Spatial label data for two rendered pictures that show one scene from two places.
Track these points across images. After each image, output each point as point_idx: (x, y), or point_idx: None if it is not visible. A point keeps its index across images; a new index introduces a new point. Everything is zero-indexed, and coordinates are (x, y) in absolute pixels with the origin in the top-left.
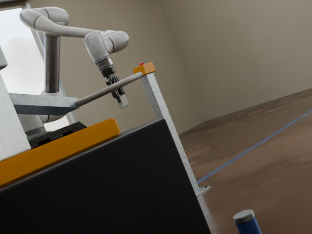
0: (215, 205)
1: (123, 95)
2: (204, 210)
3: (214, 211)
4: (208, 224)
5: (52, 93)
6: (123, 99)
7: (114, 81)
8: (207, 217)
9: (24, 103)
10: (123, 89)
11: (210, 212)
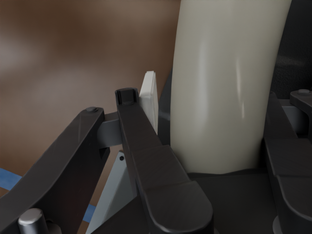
0: (42, 19)
1: (153, 94)
2: (53, 40)
3: (69, 11)
4: (131, 3)
5: None
6: (156, 106)
7: (283, 160)
8: (98, 16)
9: None
10: (75, 118)
11: (72, 19)
